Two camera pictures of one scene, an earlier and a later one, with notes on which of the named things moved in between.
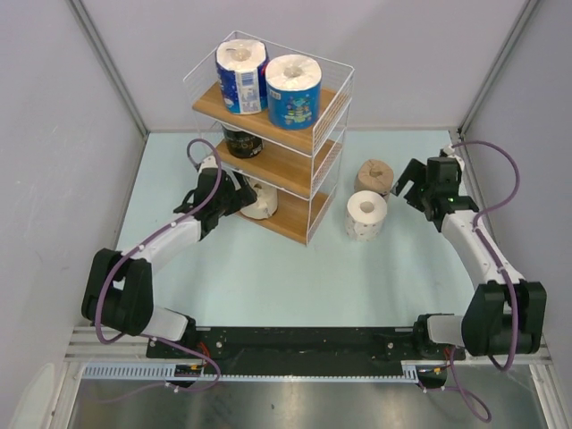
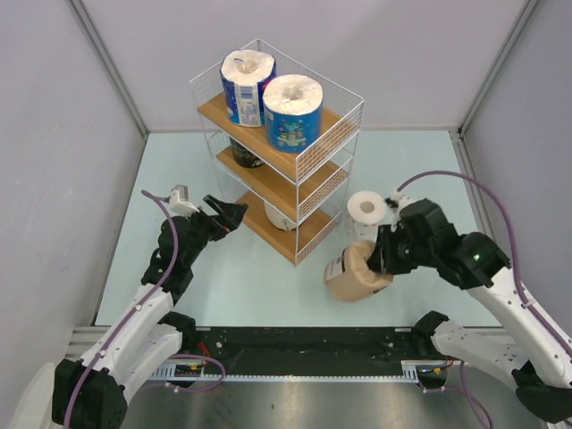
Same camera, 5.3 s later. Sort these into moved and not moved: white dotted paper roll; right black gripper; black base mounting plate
Moved: right black gripper
Not moved: white dotted paper roll; black base mounting plate
